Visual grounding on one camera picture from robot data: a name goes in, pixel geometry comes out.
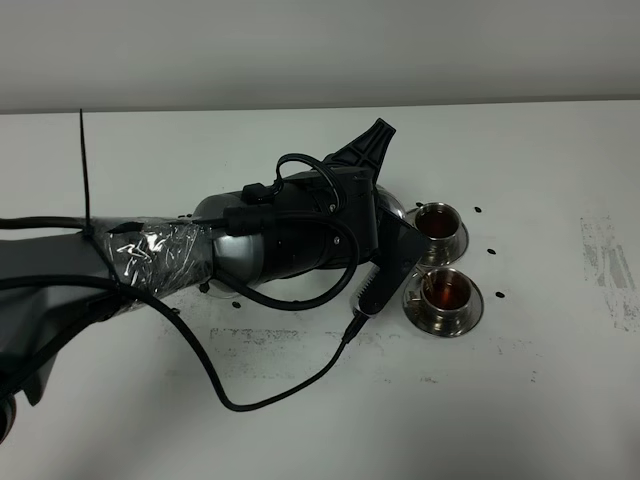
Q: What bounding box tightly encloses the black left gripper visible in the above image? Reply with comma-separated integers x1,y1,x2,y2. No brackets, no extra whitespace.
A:
319,118,396,260

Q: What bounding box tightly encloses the stainless steel teapot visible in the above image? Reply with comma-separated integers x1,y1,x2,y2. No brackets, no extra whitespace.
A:
376,185,407,220

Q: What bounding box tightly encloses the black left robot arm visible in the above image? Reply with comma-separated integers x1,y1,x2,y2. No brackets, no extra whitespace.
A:
1,120,396,435

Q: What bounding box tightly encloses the far stainless steel teacup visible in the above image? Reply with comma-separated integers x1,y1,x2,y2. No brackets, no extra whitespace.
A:
413,202,463,242

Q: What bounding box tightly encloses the stainless steel teacup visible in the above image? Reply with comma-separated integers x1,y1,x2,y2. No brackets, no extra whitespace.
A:
408,267,473,313
413,202,463,242

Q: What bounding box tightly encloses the far stainless steel saucer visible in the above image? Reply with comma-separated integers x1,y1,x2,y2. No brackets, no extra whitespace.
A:
407,206,469,267

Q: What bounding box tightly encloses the stainless steel saucer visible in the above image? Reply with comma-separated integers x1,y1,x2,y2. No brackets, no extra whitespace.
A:
407,206,469,267
402,269,484,338

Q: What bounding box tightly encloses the near stainless steel saucer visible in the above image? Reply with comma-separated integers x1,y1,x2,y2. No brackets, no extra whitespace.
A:
402,269,484,338

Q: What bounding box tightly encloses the near stainless steel teacup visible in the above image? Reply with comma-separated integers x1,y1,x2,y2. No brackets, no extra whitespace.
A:
408,267,473,313

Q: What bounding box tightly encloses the steel teapot saucer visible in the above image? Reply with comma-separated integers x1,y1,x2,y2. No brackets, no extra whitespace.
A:
207,279,242,299

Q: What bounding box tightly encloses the black cable tie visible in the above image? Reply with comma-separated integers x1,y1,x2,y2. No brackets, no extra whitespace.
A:
79,109,125,298

